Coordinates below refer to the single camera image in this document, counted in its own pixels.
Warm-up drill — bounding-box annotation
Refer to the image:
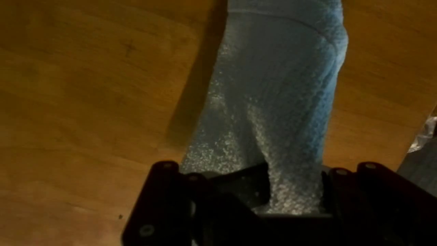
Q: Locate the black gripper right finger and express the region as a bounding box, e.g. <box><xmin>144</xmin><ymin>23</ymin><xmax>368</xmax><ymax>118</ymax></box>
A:
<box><xmin>320</xmin><ymin>161</ymin><xmax>437</xmax><ymax>246</ymax></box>

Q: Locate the light blue towel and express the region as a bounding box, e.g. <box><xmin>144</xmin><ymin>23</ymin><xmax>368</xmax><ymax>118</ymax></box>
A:
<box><xmin>179</xmin><ymin>0</ymin><xmax>350</xmax><ymax>215</ymax></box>

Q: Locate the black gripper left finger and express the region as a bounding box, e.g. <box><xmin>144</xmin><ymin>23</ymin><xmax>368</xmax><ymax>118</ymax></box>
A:
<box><xmin>122</xmin><ymin>159</ymin><xmax>272</xmax><ymax>246</ymax></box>

